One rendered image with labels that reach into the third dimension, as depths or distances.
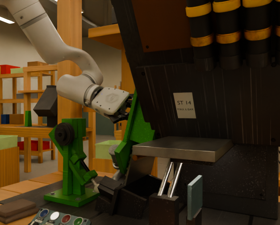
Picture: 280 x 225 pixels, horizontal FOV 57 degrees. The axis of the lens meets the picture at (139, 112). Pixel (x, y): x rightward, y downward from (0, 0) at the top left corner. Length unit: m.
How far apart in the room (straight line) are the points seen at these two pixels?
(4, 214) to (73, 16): 0.98
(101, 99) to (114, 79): 11.10
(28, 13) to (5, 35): 9.37
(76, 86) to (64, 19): 0.60
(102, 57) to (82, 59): 11.43
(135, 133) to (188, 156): 0.28
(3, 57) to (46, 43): 9.17
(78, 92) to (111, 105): 0.14
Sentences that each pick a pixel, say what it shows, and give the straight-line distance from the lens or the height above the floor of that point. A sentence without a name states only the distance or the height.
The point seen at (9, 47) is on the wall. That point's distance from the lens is 10.26.
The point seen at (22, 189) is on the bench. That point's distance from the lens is 1.18.
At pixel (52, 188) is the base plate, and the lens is 1.08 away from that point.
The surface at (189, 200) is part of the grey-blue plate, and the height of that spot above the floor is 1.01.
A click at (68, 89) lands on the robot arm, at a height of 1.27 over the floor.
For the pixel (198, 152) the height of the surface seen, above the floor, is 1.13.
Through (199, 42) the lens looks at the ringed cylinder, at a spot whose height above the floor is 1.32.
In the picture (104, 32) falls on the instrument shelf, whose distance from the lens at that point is 1.11.
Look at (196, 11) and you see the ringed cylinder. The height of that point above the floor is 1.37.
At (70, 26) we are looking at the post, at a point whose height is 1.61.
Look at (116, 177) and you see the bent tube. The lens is 0.82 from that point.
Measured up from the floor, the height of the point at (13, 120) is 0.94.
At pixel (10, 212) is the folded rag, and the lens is 0.82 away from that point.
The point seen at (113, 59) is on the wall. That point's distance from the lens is 12.09.
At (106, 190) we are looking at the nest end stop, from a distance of 0.79.
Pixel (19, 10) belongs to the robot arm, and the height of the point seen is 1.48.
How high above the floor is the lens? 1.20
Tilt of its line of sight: 1 degrees down
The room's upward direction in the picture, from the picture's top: straight up
